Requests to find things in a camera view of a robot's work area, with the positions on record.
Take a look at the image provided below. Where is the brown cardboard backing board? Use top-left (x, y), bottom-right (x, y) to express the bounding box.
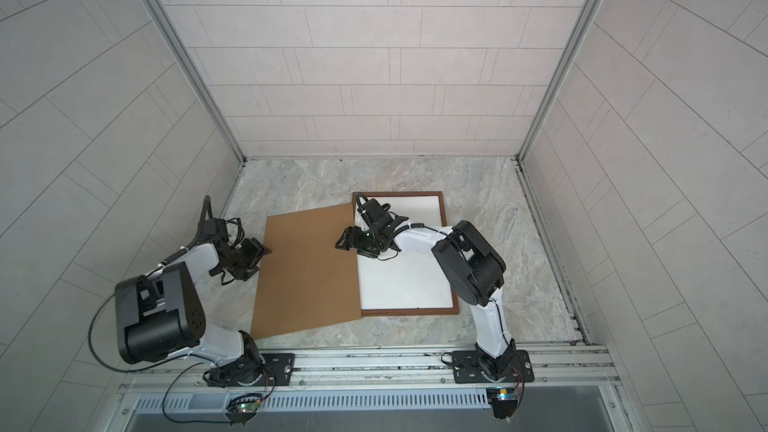
top-left (250, 203), bottom-right (362, 339)

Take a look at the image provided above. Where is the blue poster photo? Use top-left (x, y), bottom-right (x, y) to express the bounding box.
top-left (355, 195), bottom-right (455, 311)

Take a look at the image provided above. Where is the right controller circuit board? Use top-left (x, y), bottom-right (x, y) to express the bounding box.
top-left (486, 388), bottom-right (520, 420)

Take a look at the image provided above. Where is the right corner aluminium post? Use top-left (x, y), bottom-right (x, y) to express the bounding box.
top-left (517, 0), bottom-right (602, 164)

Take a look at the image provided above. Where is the brown wooden picture frame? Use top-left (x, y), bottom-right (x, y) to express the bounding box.
top-left (351, 191), bottom-right (461, 318)

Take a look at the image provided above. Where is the left controller circuit board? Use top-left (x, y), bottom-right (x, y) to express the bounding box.
top-left (225, 393), bottom-right (263, 424)

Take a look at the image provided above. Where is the corner aluminium post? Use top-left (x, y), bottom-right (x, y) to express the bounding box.
top-left (517, 0), bottom-right (602, 164)
top-left (141, 0), bottom-right (247, 164)

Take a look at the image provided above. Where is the aluminium mounting rail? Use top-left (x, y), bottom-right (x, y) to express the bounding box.
top-left (119, 344), bottom-right (622, 397)

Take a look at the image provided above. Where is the left corner aluminium post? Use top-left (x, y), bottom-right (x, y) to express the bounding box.
top-left (141, 0), bottom-right (247, 164)

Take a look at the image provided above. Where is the controller circuit board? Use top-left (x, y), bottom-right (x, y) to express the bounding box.
top-left (486, 388), bottom-right (520, 420)
top-left (225, 393), bottom-right (263, 424)

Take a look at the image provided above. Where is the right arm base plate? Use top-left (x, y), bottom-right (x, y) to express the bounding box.
top-left (448, 349), bottom-right (535, 384)

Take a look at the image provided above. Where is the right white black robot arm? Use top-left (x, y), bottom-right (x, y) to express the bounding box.
top-left (335, 194), bottom-right (517, 382)

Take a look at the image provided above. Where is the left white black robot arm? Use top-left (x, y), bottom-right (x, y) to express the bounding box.
top-left (106, 197), bottom-right (270, 388)

